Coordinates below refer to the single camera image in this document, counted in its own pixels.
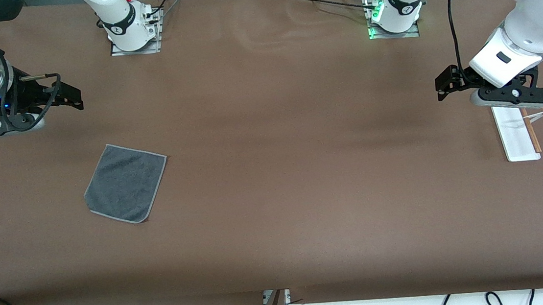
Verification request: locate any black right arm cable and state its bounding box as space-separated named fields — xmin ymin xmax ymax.
xmin=0 ymin=0 xmax=66 ymax=134

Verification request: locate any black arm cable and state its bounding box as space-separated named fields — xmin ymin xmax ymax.
xmin=0 ymin=0 xmax=66 ymax=134
xmin=447 ymin=0 xmax=480 ymax=85

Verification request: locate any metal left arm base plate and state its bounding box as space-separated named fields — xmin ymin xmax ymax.
xmin=368 ymin=21 xmax=421 ymax=42

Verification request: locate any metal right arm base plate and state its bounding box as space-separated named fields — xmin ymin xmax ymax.
xmin=107 ymin=7 xmax=166 ymax=58

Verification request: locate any dark grey towel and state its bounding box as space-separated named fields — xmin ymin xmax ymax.
xmin=79 ymin=139 xmax=173 ymax=229

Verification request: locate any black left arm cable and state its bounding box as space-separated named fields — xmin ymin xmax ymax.
xmin=447 ymin=0 xmax=480 ymax=85

